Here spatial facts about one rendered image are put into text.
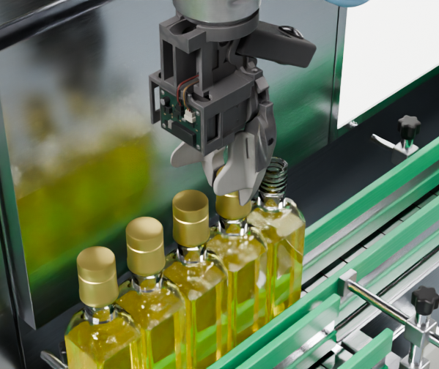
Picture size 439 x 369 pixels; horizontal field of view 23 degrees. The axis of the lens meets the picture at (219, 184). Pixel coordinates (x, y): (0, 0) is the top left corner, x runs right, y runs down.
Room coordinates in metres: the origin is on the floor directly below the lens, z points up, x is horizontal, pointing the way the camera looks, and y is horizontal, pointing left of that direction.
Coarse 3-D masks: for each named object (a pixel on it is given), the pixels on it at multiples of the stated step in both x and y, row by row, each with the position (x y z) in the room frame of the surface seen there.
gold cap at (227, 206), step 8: (216, 176) 0.81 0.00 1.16; (216, 200) 0.81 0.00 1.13; (224, 200) 0.80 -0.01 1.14; (232, 200) 0.80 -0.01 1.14; (216, 208) 0.81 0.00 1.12; (224, 208) 0.80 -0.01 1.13; (232, 208) 0.80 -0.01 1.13; (240, 208) 0.80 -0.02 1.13; (248, 208) 0.81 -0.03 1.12; (224, 216) 0.80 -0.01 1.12; (232, 216) 0.80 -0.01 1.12; (240, 216) 0.80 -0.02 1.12
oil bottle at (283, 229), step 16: (256, 208) 0.85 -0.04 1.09; (288, 208) 0.85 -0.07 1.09; (256, 224) 0.83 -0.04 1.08; (272, 224) 0.83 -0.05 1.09; (288, 224) 0.83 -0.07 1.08; (304, 224) 0.85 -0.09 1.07; (272, 240) 0.82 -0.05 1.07; (288, 240) 0.83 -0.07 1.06; (272, 256) 0.82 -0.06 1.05; (288, 256) 0.83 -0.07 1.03; (272, 272) 0.82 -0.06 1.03; (288, 272) 0.83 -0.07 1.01; (272, 288) 0.82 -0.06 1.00; (288, 288) 0.84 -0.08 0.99; (272, 304) 0.82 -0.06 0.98; (288, 304) 0.84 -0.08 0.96
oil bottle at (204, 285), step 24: (168, 264) 0.77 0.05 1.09; (192, 264) 0.76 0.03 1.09; (216, 264) 0.77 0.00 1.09; (192, 288) 0.74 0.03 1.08; (216, 288) 0.76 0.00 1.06; (192, 312) 0.74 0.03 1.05; (216, 312) 0.76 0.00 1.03; (192, 336) 0.74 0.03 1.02; (216, 336) 0.76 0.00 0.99; (192, 360) 0.74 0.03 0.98; (216, 360) 0.76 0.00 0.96
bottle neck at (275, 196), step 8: (272, 160) 0.86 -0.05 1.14; (280, 160) 0.86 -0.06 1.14; (272, 168) 0.86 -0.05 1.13; (280, 168) 0.86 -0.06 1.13; (264, 176) 0.84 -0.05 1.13; (272, 176) 0.84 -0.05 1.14; (280, 176) 0.84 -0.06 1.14; (264, 184) 0.84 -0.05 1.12; (272, 184) 0.84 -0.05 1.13; (280, 184) 0.84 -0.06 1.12; (264, 192) 0.84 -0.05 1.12; (272, 192) 0.84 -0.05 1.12; (280, 192) 0.84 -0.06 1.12; (264, 200) 0.84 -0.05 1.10; (272, 200) 0.84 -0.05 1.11; (280, 200) 0.84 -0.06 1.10; (272, 208) 0.84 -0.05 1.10; (280, 208) 0.84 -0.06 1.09
